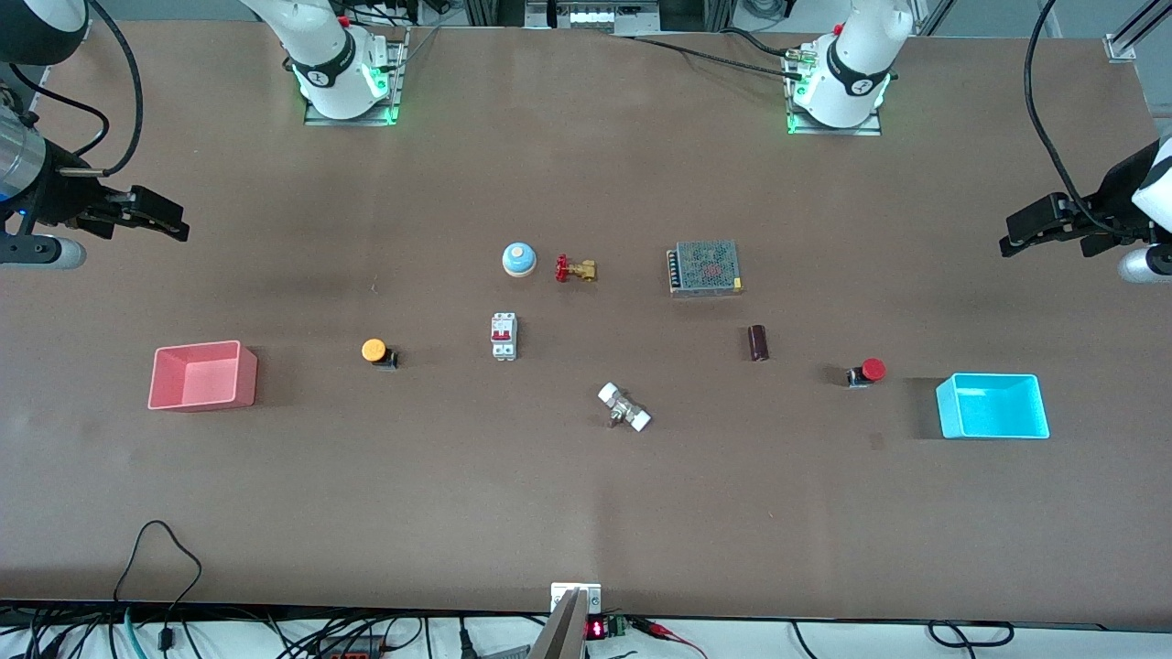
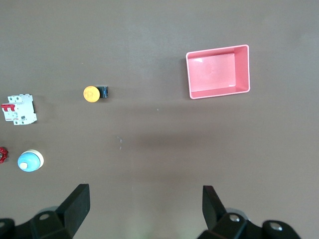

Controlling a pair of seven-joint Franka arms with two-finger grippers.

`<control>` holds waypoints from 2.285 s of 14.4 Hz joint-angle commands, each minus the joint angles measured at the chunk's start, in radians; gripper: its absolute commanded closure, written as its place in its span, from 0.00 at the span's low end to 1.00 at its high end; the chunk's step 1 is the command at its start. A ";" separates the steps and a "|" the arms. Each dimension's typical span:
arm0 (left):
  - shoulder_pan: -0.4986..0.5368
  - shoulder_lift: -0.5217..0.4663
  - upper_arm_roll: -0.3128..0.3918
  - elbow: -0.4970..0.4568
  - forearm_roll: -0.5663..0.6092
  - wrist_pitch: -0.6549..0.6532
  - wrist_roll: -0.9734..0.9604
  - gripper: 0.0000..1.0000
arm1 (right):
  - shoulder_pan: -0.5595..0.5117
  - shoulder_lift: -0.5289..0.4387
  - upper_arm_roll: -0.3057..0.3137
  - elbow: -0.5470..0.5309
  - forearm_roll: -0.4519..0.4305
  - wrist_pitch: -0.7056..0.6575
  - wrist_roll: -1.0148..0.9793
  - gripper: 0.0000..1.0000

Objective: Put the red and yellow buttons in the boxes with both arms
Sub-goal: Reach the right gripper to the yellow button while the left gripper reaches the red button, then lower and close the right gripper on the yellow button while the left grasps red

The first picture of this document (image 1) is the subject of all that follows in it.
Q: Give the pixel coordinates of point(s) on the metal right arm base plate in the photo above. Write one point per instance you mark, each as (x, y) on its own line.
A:
(396, 87)

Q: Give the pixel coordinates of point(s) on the pink plastic box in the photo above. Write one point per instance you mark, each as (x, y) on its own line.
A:
(203, 375)

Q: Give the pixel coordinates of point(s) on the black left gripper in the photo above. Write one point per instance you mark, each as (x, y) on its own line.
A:
(1111, 220)

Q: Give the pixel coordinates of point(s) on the yellow push button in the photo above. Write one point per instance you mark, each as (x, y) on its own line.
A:
(374, 350)

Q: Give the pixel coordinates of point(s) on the cyan plastic box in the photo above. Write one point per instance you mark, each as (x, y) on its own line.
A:
(993, 407)

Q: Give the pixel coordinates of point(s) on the grey power strip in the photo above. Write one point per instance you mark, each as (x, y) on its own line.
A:
(591, 14)

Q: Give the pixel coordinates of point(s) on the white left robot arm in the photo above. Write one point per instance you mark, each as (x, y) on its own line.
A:
(851, 64)

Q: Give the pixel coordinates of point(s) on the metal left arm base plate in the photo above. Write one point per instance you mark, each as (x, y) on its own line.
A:
(870, 128)

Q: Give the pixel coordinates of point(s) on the white red circuit breaker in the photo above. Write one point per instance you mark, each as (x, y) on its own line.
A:
(504, 336)

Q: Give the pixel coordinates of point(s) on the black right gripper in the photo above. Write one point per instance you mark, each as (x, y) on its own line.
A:
(62, 203)

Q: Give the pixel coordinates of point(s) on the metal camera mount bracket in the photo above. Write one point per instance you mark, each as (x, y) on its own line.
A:
(569, 622)

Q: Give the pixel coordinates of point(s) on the aluminium frame profile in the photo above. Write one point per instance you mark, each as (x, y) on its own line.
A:
(1131, 37)

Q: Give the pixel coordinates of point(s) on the red push button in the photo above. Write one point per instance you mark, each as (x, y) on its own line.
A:
(872, 370)

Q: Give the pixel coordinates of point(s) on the red digit display module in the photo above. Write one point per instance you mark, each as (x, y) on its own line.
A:
(604, 628)

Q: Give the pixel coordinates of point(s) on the metal fitting white caps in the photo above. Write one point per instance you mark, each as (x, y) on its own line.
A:
(624, 408)

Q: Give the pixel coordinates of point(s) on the red alligator clip lead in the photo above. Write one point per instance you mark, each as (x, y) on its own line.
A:
(668, 633)

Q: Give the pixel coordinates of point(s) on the metal mesh power supply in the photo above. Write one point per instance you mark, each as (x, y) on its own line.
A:
(705, 267)

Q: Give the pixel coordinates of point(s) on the dark brown cylindrical capacitor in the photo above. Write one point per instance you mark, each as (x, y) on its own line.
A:
(758, 343)

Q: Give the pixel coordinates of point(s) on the blue round bell button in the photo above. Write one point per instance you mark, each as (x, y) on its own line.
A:
(518, 259)

